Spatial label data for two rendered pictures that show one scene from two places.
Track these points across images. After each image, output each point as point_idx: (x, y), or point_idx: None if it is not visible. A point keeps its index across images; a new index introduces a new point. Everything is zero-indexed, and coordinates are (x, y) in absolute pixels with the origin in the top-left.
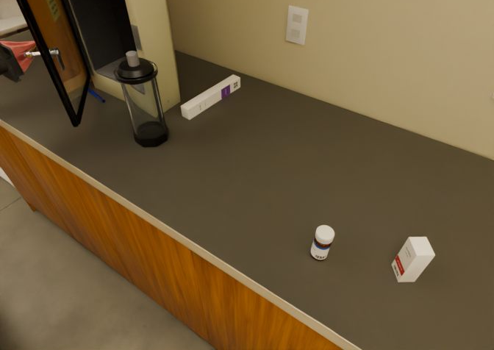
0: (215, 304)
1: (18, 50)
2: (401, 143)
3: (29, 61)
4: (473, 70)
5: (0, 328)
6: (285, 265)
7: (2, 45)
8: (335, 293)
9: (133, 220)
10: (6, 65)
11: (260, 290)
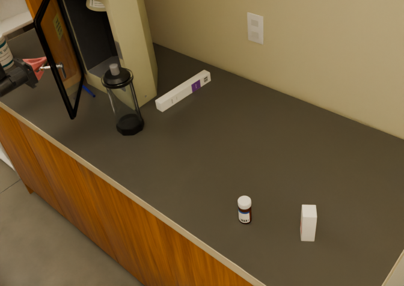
0: (180, 268)
1: (35, 66)
2: (344, 132)
3: (42, 72)
4: (395, 71)
5: None
6: (218, 225)
7: (25, 62)
8: (250, 246)
9: (114, 195)
10: (27, 77)
11: (198, 242)
